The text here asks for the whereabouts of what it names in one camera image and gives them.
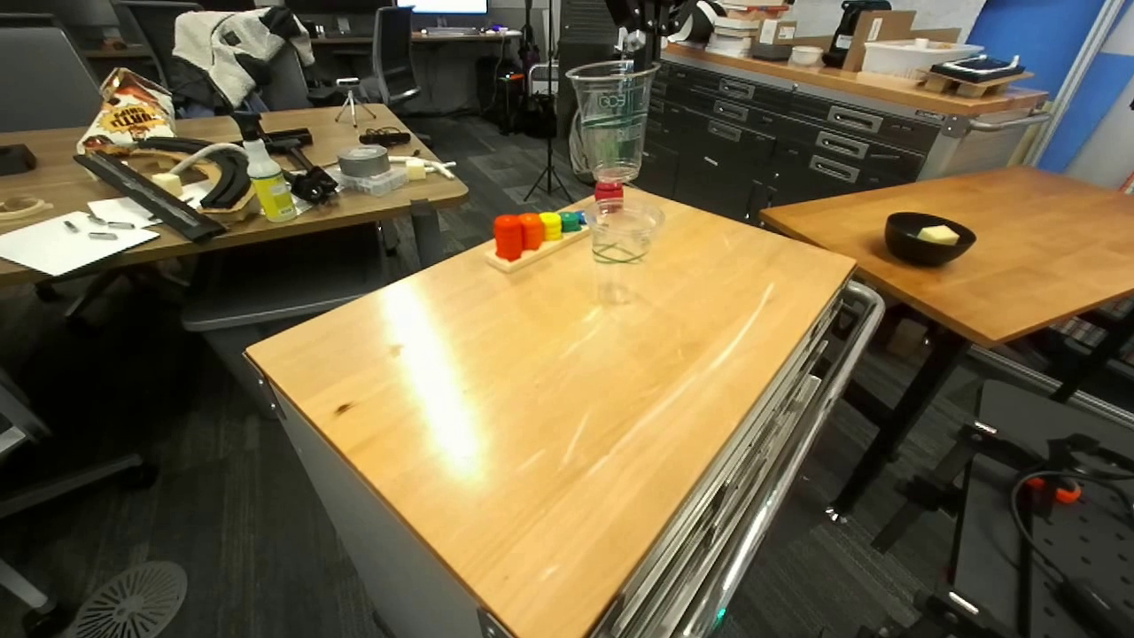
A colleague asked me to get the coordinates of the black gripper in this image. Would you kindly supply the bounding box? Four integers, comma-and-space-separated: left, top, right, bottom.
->
607, 0, 700, 70

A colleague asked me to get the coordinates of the stack of flat tablets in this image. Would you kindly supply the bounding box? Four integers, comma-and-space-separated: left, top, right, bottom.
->
917, 54, 1034, 99

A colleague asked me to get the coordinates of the black tripod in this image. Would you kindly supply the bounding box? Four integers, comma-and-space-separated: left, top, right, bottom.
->
523, 0, 585, 205

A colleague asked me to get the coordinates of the red toy radish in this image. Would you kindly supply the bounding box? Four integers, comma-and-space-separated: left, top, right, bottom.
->
591, 173, 628, 214

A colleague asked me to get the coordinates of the grey drawer cabinet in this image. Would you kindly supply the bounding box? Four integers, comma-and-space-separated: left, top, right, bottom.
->
634, 33, 1052, 225

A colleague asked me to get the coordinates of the red cylinder block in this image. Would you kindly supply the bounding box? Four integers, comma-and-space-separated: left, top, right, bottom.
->
492, 209, 532, 261

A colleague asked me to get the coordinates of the dark office chair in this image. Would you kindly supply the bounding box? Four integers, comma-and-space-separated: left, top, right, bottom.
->
367, 0, 424, 105

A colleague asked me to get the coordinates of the brown cardboard piece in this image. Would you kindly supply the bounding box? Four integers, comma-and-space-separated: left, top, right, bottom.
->
843, 7, 920, 70

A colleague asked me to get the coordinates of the wooden block toy base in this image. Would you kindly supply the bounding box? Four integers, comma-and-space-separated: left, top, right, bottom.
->
480, 219, 595, 276

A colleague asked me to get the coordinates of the flat black remote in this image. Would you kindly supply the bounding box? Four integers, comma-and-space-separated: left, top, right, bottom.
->
357, 124, 413, 152

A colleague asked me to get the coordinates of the white plastic bin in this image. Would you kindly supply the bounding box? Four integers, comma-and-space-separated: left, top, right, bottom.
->
857, 34, 985, 85

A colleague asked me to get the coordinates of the grey tape roll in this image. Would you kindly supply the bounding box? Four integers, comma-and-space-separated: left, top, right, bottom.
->
335, 140, 393, 193

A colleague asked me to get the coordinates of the long wooden desk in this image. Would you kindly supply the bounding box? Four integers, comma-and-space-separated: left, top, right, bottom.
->
0, 101, 471, 296

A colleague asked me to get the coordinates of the black bowl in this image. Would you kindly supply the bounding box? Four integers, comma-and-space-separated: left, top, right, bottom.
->
883, 209, 979, 268

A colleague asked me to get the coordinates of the yellow liquid spray bottle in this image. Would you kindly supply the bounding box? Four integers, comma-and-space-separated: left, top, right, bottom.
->
238, 108, 302, 225

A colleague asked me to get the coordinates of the white cloth jacket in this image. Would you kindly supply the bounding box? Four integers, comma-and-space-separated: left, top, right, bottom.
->
168, 2, 318, 108

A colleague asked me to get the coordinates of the blue board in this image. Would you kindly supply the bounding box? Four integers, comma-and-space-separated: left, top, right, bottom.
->
967, 0, 1134, 180

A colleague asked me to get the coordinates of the square wooden table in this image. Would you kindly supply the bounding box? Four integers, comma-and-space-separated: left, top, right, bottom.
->
759, 163, 1134, 523

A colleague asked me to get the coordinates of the long black bar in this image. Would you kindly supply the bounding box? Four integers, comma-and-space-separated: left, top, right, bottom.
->
72, 148, 231, 244

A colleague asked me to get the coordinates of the chip bag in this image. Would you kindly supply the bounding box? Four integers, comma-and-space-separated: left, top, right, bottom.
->
75, 64, 178, 154

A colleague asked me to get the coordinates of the grey metal tool cart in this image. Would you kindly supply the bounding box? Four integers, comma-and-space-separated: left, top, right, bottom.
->
242, 184, 890, 638

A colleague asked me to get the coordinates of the grey fabric chair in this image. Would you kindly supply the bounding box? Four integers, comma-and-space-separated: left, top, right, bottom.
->
0, 21, 105, 135

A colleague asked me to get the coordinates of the white paper sheet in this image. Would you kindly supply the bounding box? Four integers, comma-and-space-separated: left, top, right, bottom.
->
0, 209, 158, 278

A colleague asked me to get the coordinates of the orange clamp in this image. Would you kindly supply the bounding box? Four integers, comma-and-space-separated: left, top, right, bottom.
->
1018, 466, 1087, 513

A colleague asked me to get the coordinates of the black perforated breadboard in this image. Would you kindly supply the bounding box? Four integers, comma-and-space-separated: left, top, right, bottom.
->
942, 465, 1134, 638

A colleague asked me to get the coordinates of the grey floor fan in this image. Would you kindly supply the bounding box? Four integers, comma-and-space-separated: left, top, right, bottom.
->
56, 555, 190, 638

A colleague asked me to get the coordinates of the white cable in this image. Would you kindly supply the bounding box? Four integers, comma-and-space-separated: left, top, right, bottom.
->
381, 148, 460, 184

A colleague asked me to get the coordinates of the chrome cart handle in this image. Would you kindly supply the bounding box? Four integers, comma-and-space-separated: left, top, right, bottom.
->
694, 278, 890, 638

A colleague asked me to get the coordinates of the black curved hose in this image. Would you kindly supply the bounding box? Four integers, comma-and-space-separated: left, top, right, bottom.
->
133, 129, 259, 214

